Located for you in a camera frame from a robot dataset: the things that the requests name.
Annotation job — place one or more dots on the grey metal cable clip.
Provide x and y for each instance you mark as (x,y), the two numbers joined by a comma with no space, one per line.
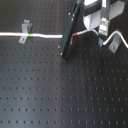
(26,28)

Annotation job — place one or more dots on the grey metal clip right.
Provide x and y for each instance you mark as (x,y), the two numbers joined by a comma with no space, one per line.
(116,39)

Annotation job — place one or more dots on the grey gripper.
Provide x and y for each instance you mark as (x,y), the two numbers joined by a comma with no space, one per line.
(100,19)

